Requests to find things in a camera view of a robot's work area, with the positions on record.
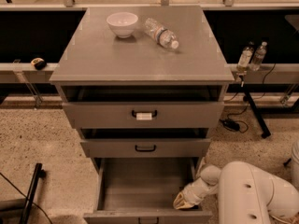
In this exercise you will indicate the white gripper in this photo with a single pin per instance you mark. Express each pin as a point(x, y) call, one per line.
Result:
point(194, 193)

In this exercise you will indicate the grey bottom drawer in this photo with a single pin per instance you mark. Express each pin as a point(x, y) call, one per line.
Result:
point(142, 191)

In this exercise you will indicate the grey drawer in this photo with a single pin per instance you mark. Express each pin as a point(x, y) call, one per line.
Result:
point(145, 148)
point(143, 115)
point(142, 191)

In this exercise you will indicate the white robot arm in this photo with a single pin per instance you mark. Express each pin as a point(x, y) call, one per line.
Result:
point(246, 193)

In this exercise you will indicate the grey top drawer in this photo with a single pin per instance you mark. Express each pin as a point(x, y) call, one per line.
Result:
point(143, 115)

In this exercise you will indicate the grey middle drawer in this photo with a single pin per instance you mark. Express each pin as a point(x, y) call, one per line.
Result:
point(145, 148)

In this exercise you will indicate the grey drawer cabinet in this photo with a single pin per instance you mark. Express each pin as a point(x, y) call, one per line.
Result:
point(104, 68)

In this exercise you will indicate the black stand leg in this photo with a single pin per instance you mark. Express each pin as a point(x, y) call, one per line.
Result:
point(265, 131)

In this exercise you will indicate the clear bottle on ledge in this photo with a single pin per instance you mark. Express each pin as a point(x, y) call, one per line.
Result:
point(245, 57)
point(258, 57)

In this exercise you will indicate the clear plastic water bottle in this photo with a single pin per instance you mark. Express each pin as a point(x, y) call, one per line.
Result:
point(160, 34)

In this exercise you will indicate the white ceramic bowl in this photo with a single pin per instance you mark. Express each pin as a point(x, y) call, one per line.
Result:
point(122, 24)

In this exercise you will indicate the yellow black tape measure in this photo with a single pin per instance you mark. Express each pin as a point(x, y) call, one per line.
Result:
point(38, 63)

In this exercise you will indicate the black power adapter with cable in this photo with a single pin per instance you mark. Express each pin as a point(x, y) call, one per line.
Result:
point(235, 125)

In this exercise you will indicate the black frame at lower left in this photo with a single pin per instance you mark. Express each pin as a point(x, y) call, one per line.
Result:
point(22, 207)

